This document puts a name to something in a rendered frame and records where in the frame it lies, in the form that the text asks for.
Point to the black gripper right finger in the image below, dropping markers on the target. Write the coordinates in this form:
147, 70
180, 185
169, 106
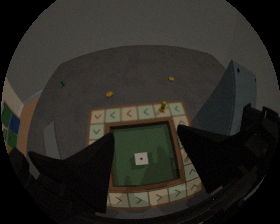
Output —
212, 154

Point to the white die with black pips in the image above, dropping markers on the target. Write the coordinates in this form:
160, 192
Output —
140, 159

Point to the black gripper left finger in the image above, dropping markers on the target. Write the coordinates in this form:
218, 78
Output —
86, 173

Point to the yellow game pawn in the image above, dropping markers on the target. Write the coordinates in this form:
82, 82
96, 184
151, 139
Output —
162, 109

